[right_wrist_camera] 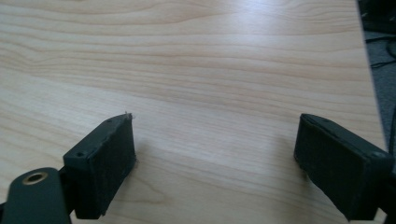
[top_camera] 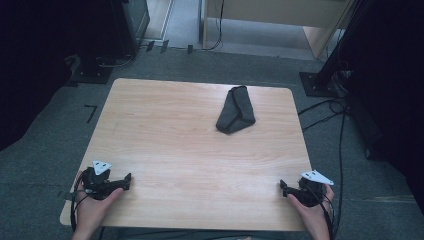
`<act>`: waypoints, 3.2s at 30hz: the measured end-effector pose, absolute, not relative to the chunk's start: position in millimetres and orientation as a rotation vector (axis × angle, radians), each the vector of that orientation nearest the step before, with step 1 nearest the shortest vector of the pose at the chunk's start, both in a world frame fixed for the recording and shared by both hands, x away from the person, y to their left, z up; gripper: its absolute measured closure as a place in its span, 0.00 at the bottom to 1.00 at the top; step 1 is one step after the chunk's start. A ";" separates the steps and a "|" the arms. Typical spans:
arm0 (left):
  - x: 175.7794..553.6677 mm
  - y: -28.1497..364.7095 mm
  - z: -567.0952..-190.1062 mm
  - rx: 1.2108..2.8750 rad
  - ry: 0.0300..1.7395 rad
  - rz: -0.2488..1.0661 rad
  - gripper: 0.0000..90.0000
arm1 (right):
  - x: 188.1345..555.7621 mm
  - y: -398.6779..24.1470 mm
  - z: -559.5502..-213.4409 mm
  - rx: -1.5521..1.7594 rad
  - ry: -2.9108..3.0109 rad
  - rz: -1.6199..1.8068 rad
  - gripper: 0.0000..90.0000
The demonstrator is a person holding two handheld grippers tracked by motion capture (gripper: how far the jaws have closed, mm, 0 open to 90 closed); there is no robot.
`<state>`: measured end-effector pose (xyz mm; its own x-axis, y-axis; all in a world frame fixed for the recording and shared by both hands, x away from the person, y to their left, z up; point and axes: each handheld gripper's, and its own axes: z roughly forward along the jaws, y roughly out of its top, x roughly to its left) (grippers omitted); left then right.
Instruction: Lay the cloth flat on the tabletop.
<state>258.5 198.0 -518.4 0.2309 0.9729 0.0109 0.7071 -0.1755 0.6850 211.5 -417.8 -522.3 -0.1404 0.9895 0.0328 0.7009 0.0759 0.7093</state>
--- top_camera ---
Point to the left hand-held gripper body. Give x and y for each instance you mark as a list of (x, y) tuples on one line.
[(96, 185)]

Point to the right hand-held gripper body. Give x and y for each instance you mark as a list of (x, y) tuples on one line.
[(311, 193)]

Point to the dark grey cloth yellow lining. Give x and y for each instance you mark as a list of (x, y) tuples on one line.
[(236, 111)]

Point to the person's right hand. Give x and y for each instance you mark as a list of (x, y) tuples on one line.
[(311, 216)]

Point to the person's left hand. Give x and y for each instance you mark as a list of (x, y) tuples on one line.
[(91, 211)]

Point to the grey tape strip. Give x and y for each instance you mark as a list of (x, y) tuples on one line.
[(65, 195)]

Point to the dark curtain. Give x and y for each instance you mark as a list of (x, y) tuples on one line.
[(390, 100), (30, 66)]

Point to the dark monitor cabinet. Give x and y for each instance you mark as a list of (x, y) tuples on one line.
[(133, 23)]

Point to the light wooden cabinet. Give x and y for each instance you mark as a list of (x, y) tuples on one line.
[(276, 13)]

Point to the black stand with base plate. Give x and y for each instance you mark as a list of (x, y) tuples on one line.
[(325, 80)]

